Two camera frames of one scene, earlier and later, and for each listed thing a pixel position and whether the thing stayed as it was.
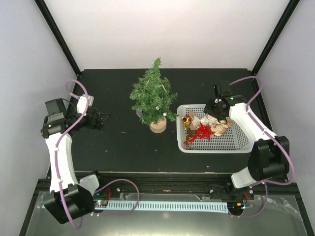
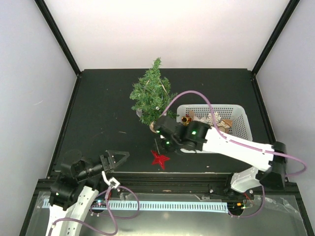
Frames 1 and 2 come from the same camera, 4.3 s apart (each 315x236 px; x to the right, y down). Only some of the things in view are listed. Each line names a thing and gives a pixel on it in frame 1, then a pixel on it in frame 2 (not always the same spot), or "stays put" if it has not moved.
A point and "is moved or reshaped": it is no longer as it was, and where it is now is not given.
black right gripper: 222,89 to 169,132
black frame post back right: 282,21 stays put
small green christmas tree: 153,94 stays put
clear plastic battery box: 139,112 stays put
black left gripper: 98,125 to 107,162
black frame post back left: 45,12 stays put
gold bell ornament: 185,122 stays put
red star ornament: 203,132 is moved or reshaped
